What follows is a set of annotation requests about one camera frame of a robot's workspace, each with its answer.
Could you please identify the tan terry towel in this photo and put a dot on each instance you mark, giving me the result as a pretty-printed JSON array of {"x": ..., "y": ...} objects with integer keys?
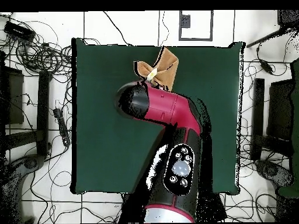
[{"x": 168, "y": 67}]

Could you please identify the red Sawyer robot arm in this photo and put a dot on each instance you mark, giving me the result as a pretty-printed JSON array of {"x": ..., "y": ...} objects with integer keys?
[{"x": 163, "y": 105}]

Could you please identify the black flat case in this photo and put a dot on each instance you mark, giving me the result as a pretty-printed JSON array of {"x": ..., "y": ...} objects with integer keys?
[
  {"x": 14, "y": 98},
  {"x": 280, "y": 109}
]

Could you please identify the small grey square plate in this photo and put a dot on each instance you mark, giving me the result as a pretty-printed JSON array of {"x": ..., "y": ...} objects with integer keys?
[{"x": 185, "y": 21}]

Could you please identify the dark green table cloth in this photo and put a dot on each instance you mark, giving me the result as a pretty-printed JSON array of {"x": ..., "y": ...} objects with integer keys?
[{"x": 105, "y": 140}]

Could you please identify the black stand bar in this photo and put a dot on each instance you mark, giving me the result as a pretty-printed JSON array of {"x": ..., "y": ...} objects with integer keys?
[
  {"x": 43, "y": 112},
  {"x": 258, "y": 116}
]

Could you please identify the black power adapter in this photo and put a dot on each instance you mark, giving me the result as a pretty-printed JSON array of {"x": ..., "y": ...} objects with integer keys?
[{"x": 266, "y": 66}]

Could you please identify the black power strip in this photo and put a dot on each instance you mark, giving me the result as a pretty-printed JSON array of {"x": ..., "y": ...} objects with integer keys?
[{"x": 62, "y": 128}]

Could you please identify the black tripod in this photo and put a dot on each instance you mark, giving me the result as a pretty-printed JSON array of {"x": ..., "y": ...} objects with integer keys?
[{"x": 288, "y": 19}]

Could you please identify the black box on floor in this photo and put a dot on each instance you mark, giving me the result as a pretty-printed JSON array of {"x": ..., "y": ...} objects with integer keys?
[{"x": 18, "y": 30}]

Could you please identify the grey floor frame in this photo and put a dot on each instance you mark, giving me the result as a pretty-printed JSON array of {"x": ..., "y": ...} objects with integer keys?
[{"x": 179, "y": 25}]

